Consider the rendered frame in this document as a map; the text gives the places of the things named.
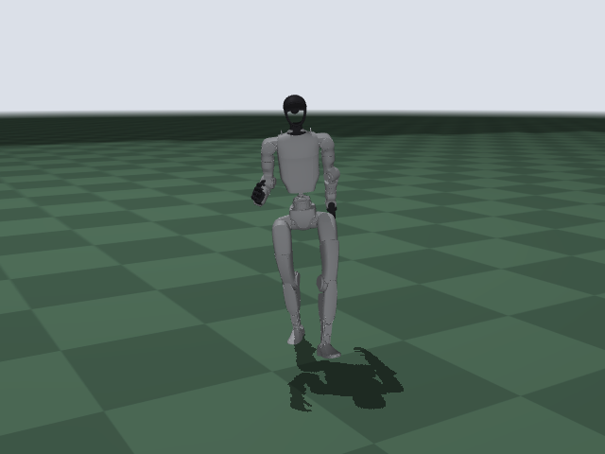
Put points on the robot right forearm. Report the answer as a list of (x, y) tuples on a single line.
[(266, 191)]

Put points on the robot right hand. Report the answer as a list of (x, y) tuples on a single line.
[(257, 194)]

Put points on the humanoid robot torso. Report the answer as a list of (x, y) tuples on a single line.
[(298, 159)]

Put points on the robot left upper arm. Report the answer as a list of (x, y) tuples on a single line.
[(330, 173)]

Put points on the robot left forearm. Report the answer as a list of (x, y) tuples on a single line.
[(330, 192)]

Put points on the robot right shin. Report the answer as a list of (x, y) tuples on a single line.
[(293, 303)]

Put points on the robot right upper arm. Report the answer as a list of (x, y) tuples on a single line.
[(269, 146)]

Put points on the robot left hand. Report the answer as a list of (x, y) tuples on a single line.
[(331, 209)]

